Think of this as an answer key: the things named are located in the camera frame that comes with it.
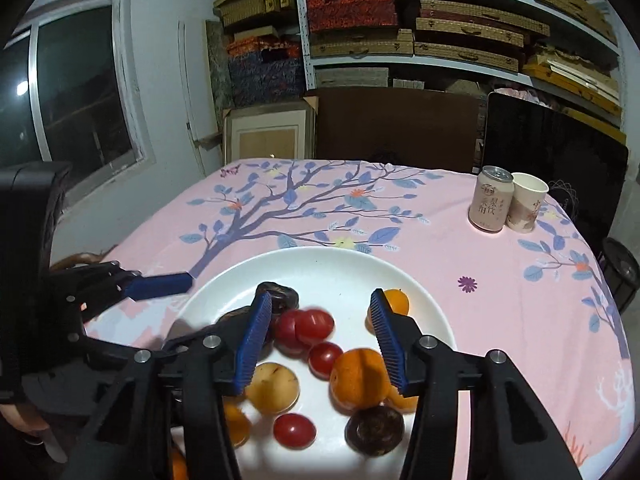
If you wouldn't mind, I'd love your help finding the speckled board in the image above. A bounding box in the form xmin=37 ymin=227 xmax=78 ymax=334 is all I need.
xmin=205 ymin=20 xmax=233 ymax=111

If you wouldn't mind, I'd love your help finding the white plate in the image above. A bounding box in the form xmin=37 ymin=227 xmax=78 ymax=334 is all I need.
xmin=165 ymin=246 xmax=458 ymax=480

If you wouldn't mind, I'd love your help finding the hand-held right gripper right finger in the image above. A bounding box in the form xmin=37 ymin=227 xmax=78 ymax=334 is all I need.
xmin=369 ymin=288 xmax=583 ymax=480

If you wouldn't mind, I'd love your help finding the white metal shelf rack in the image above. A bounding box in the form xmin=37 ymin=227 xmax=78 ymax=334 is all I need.
xmin=292 ymin=0 xmax=628 ymax=141

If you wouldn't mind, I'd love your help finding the pile of mixed patterned boxes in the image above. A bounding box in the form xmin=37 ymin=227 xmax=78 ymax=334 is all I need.
xmin=214 ymin=0 xmax=307 ymax=108

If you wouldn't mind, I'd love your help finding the white strip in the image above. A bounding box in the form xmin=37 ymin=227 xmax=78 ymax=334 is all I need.
xmin=178 ymin=21 xmax=221 ymax=176

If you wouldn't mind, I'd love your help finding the black panel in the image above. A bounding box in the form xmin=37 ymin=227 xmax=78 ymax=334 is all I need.
xmin=484 ymin=91 xmax=630 ymax=256

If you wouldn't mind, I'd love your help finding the beige drink can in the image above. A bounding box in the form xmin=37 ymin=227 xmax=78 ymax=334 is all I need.
xmin=468 ymin=165 xmax=514 ymax=232

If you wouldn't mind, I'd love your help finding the person's left hand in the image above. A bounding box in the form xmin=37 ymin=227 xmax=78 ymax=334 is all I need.
xmin=0 ymin=402 xmax=51 ymax=443

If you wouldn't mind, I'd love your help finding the yellow apple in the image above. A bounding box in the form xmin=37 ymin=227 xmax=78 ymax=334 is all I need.
xmin=245 ymin=361 xmax=300 ymax=415

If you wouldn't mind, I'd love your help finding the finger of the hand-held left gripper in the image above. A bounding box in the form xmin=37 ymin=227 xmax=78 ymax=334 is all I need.
xmin=50 ymin=261 xmax=194 ymax=323
xmin=75 ymin=322 xmax=153 ymax=370

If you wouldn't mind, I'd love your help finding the white framed window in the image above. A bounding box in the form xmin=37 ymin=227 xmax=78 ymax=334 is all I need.
xmin=0 ymin=0 xmax=157 ymax=206

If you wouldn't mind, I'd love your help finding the pink printed tablecloth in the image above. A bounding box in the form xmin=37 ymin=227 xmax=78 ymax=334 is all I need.
xmin=50 ymin=158 xmax=632 ymax=480

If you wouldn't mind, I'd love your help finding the small orange tangerine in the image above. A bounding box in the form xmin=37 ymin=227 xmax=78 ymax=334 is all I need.
xmin=366 ymin=288 xmax=410 ymax=333
xmin=171 ymin=447 xmax=190 ymax=480
xmin=222 ymin=400 xmax=252 ymax=450
xmin=385 ymin=385 xmax=420 ymax=411

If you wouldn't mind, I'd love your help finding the brown board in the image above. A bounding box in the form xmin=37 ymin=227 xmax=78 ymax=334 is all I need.
xmin=305 ymin=87 xmax=488 ymax=173

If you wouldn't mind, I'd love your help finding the framed picture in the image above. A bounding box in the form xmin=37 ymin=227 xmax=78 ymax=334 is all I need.
xmin=222 ymin=96 xmax=318 ymax=166

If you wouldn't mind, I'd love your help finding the printed paper cup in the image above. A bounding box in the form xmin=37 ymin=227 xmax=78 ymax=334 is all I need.
xmin=506 ymin=172 xmax=550 ymax=233

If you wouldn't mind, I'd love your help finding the dark brown chestnut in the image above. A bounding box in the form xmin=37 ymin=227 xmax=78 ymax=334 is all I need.
xmin=345 ymin=406 xmax=406 ymax=457
xmin=256 ymin=281 xmax=300 ymax=313
xmin=216 ymin=305 xmax=253 ymax=328

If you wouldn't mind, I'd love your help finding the dark red plum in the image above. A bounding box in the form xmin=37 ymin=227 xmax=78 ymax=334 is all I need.
xmin=272 ymin=309 xmax=307 ymax=356

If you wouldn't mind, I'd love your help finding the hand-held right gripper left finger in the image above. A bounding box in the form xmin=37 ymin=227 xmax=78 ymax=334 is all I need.
xmin=60 ymin=291 xmax=273 ymax=480

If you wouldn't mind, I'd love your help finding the large orange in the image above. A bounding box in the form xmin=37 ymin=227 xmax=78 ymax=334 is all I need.
xmin=329 ymin=347 xmax=392 ymax=411

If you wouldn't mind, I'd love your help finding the red cherry tomato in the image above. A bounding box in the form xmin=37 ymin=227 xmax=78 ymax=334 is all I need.
xmin=307 ymin=341 xmax=345 ymax=378
xmin=273 ymin=412 xmax=317 ymax=448
xmin=294 ymin=308 xmax=335 ymax=346

